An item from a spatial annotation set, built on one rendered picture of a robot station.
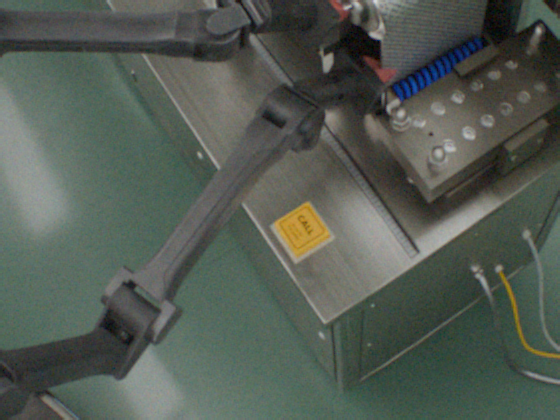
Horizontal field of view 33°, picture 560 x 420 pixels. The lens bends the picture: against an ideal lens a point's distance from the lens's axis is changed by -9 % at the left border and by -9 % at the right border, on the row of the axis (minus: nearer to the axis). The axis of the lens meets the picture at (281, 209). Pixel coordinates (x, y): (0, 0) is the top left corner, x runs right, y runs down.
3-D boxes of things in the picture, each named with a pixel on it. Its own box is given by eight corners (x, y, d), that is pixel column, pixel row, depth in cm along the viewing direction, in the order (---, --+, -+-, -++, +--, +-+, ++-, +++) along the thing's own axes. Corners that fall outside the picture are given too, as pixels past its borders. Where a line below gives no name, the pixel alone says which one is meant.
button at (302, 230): (274, 227, 177) (273, 222, 175) (308, 206, 178) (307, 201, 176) (296, 259, 175) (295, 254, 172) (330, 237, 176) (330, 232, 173)
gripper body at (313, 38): (318, 50, 145) (286, 53, 140) (280, 4, 148) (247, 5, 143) (342, 21, 141) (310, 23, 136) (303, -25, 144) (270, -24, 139)
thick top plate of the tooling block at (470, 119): (375, 132, 175) (375, 116, 169) (536, 33, 180) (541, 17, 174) (428, 203, 169) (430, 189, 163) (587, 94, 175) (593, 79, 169)
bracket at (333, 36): (310, 93, 186) (301, 9, 158) (338, 77, 187) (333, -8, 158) (325, 113, 184) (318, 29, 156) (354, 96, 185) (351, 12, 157)
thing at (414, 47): (380, 92, 172) (381, 40, 155) (479, 34, 176) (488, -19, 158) (381, 94, 172) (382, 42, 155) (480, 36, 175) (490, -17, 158)
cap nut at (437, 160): (422, 158, 166) (423, 147, 161) (439, 147, 166) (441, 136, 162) (435, 175, 164) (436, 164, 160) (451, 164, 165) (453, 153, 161)
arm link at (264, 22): (248, 42, 136) (272, 19, 133) (225, 6, 138) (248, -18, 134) (280, 39, 141) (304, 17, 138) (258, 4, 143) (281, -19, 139)
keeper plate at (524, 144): (495, 168, 177) (502, 143, 167) (533, 141, 178) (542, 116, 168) (503, 178, 176) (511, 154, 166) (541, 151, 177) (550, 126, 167)
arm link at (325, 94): (313, 95, 152) (291, 74, 155) (303, 129, 157) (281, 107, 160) (347, 85, 156) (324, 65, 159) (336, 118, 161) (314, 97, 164)
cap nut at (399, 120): (385, 118, 169) (385, 107, 164) (402, 108, 169) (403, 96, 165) (397, 135, 167) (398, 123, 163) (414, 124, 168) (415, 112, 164)
